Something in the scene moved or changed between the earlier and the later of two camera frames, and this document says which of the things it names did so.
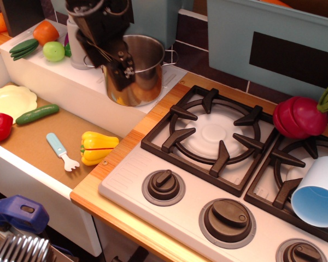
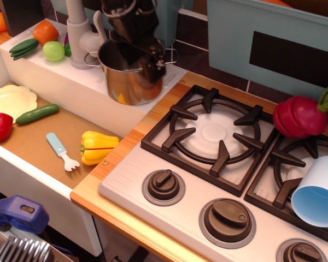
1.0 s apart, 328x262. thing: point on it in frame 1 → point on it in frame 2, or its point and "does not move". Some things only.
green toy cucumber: (37, 113) does not move
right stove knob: (299, 250) does not move
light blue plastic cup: (315, 202) does not move
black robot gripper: (101, 27) → (135, 24)
